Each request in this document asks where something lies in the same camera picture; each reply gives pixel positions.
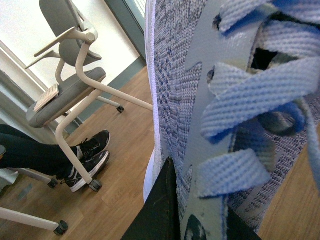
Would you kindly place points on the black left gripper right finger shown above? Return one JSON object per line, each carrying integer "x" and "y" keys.
{"x": 237, "y": 228}

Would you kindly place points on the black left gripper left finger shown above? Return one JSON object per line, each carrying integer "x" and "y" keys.
{"x": 159, "y": 217}

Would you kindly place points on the grey knit sneaker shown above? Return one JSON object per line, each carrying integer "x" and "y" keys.
{"x": 225, "y": 74}

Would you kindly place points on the black sneaker upper foot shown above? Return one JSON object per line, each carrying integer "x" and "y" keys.
{"x": 91, "y": 147}

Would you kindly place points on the dark trouser leg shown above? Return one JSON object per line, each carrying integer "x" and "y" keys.
{"x": 23, "y": 151}

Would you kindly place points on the grey white office chair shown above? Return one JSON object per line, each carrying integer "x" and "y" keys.
{"x": 77, "y": 88}

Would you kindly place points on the white keyboard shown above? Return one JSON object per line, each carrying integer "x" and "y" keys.
{"x": 46, "y": 97}

